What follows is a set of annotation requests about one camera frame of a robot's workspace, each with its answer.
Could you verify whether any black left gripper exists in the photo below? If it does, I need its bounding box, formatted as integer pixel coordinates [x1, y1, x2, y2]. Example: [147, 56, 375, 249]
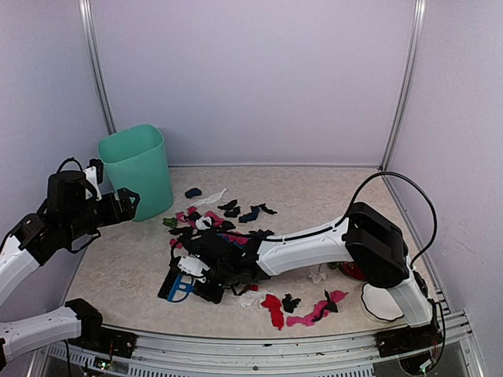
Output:
[63, 187, 139, 243]

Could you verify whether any blue hand brush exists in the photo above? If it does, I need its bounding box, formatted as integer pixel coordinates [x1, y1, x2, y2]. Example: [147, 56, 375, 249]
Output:
[157, 271, 194, 304]

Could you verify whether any teal plastic waste bin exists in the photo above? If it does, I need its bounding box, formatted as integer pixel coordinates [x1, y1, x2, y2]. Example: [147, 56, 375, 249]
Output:
[98, 124, 174, 221]

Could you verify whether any blue dustpan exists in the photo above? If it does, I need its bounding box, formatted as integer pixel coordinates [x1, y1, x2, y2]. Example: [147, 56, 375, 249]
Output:
[218, 232, 249, 249]

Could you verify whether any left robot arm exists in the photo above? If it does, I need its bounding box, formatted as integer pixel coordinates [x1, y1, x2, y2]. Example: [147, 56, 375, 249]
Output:
[1, 157, 141, 366]

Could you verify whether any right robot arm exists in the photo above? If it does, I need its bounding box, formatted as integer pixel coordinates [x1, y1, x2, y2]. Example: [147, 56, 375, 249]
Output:
[178, 196, 436, 349]

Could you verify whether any white paper scrap front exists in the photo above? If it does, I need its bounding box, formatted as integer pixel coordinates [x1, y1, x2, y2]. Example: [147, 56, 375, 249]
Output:
[237, 291, 266, 309]

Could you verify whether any white paper scrap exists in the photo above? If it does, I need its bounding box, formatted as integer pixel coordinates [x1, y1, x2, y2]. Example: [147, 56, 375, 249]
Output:
[308, 271, 327, 284]
[192, 188, 228, 207]
[237, 291, 266, 309]

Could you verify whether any green paper scrap left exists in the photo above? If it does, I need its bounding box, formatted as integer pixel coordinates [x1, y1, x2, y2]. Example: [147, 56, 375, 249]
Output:
[163, 217, 178, 229]

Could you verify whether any red paper scrap front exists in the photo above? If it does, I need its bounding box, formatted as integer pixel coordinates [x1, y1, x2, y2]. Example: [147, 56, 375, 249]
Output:
[261, 294, 285, 331]

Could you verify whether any navy paper scrap far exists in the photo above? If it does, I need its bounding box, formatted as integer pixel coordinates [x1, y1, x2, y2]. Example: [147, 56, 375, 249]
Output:
[185, 188, 202, 199]

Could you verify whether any small black scrap front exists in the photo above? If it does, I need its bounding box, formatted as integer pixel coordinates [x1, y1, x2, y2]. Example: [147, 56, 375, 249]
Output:
[281, 294, 302, 313]

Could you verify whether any white paper scrap far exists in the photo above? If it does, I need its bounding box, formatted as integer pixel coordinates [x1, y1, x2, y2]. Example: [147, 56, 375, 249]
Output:
[192, 188, 228, 207]

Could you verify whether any white paper scrap right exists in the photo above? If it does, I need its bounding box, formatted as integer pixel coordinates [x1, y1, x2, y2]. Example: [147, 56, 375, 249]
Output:
[308, 271, 327, 284]

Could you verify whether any long pink paper scrap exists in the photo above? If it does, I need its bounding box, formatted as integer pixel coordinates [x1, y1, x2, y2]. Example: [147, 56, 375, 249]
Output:
[285, 290, 348, 328]

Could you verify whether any red floral bowl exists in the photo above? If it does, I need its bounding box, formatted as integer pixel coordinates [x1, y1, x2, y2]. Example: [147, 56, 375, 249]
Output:
[340, 262, 366, 282]

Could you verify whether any white scalloped bowl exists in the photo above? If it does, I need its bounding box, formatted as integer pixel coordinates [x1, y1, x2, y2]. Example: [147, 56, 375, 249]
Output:
[361, 283, 404, 324]

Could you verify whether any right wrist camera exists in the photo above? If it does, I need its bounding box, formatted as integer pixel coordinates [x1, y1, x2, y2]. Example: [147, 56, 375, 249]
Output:
[177, 255, 210, 283]

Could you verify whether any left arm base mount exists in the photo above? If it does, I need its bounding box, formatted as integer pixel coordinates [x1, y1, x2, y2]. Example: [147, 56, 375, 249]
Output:
[64, 298, 137, 359]

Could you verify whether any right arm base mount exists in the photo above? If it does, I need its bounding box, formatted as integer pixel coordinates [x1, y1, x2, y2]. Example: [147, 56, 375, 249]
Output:
[375, 324, 444, 357]

